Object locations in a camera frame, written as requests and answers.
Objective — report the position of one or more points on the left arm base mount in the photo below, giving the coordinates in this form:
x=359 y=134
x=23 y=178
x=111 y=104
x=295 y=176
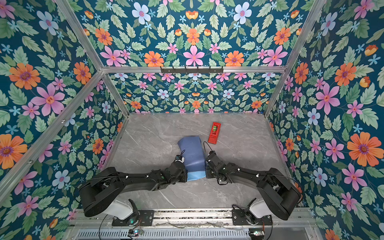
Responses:
x=132 y=217

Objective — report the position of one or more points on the white vented cable duct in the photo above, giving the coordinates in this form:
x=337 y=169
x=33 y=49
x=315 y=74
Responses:
x=163 y=234

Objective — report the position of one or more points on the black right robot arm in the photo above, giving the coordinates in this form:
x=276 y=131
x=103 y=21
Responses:
x=279 y=196

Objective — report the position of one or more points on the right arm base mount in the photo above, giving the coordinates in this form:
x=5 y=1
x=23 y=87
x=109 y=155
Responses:
x=244 y=217

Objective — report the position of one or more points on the aluminium corner frame post left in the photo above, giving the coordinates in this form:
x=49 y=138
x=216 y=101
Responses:
x=78 y=30

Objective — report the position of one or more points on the aluminium left side bar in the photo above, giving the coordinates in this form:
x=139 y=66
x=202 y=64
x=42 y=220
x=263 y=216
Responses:
x=21 y=168

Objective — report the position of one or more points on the aluminium horizontal back bar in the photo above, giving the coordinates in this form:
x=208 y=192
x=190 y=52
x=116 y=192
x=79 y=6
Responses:
x=142 y=70

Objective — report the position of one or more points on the black hook rail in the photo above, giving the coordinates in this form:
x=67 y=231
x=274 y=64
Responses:
x=190 y=70

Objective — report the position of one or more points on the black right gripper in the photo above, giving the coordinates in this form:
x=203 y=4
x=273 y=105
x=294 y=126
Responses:
x=207 y=174

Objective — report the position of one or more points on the aluminium corner frame post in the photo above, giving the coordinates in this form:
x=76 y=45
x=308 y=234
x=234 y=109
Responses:
x=78 y=30
x=312 y=17

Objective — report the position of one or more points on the red tape dispenser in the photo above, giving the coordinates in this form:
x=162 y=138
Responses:
x=214 y=133

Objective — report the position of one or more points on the aluminium corner frame post right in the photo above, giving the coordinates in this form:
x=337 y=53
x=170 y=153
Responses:
x=312 y=17

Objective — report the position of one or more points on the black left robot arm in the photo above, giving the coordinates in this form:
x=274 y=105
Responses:
x=100 y=194

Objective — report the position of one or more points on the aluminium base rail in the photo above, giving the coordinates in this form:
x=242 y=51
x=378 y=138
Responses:
x=198 y=218

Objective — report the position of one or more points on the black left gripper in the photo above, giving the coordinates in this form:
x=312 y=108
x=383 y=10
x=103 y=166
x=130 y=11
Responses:
x=185 y=176

